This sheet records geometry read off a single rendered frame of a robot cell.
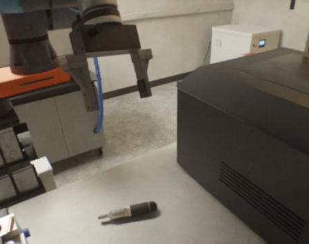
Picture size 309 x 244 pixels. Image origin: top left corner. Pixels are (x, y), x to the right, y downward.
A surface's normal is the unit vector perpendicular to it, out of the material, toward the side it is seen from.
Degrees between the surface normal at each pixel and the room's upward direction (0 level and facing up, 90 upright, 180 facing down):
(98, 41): 67
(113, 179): 0
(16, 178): 90
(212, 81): 58
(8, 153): 90
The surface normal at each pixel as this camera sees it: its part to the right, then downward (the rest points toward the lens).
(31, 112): 0.52, 0.40
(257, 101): -0.73, -0.22
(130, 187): -0.04, -0.87
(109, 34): 0.66, -0.06
